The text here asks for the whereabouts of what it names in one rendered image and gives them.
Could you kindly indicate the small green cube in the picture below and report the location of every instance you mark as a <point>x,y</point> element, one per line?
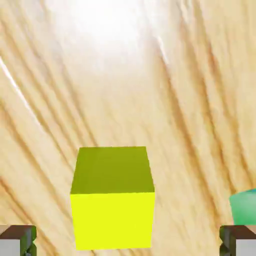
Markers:
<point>244,208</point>

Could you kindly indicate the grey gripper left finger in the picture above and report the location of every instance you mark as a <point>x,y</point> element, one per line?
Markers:
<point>19,239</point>

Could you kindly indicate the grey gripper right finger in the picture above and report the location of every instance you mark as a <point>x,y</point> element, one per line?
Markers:
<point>238,240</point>

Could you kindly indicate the small yellow cube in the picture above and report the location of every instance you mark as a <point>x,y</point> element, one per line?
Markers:
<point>113,210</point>

